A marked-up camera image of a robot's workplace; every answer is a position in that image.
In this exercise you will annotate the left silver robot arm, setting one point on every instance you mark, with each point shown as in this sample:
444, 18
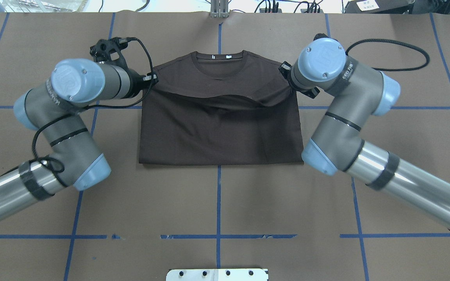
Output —
64, 151

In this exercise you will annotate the white camera mast pedestal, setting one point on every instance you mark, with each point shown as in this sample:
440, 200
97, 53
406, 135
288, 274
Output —
246, 274

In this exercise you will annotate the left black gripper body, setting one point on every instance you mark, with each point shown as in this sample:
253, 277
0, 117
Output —
134, 83

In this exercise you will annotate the dark brown t-shirt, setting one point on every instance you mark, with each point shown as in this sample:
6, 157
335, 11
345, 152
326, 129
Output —
220, 110

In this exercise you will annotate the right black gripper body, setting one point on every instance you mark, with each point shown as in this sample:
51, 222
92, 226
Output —
294, 86

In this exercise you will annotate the aluminium frame post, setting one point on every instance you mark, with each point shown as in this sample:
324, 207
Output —
219, 8

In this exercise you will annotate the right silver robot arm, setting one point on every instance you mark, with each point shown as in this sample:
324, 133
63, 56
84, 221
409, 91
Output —
359, 94

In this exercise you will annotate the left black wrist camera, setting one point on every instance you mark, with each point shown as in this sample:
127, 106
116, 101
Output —
108, 51

